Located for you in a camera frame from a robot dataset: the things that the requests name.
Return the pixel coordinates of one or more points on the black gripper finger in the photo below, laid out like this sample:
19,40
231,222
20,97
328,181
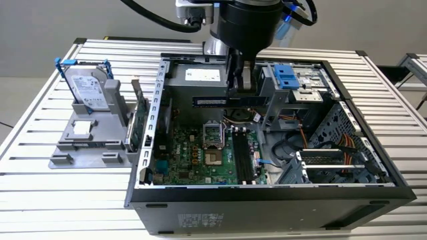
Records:
235,75

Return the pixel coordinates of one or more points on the RAM stick with black chips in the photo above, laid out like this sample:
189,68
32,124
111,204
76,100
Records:
209,102
88,145

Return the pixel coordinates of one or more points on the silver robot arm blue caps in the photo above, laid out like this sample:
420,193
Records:
213,47

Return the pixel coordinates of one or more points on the black RAM slot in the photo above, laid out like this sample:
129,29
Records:
249,155
237,155
245,155
241,155

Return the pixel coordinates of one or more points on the blue plastic drive latch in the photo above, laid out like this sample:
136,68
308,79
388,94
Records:
284,77

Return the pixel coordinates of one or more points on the black round fan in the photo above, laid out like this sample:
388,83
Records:
240,115

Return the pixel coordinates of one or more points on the grey metal drive cage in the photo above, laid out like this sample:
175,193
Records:
280,105

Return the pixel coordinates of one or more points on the grey power supply unit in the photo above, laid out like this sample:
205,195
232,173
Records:
196,115

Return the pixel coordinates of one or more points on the beige board connector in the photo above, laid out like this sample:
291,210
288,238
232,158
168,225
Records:
191,137

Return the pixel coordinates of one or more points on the black bar yellow end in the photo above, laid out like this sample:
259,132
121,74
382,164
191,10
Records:
147,39

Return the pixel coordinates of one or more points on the green graphics card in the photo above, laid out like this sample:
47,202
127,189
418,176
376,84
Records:
140,112

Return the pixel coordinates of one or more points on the white board power connector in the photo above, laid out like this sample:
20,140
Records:
256,157

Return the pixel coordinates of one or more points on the CPU socket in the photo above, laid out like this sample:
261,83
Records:
213,158

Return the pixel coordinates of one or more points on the green motherboard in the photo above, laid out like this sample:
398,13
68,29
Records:
216,175

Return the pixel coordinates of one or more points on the black drive with print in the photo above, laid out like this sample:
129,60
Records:
320,156

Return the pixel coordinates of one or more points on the black chipset chip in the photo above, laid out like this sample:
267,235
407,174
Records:
183,175

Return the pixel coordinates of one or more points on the blue board connector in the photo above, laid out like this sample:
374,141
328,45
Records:
160,167

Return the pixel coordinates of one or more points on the hard disk in blue carrier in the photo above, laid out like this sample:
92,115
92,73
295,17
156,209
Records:
87,87

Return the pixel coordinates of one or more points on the grey parts rack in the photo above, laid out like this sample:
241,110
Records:
107,132

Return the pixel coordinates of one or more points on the grey metal disk bay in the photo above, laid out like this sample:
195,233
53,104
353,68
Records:
333,166

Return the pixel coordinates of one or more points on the black box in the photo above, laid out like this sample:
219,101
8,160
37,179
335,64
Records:
394,73

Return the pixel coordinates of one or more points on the silver CPU chip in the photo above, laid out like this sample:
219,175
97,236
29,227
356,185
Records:
81,128

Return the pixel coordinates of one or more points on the black open PC case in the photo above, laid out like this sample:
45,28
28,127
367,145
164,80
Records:
267,215

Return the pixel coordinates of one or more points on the silver camera with black bracket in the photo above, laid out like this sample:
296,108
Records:
296,7

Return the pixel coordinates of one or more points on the plain silver wrist camera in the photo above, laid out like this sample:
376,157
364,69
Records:
187,11

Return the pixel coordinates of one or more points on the grey metal frame table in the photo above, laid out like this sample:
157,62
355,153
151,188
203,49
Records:
414,70

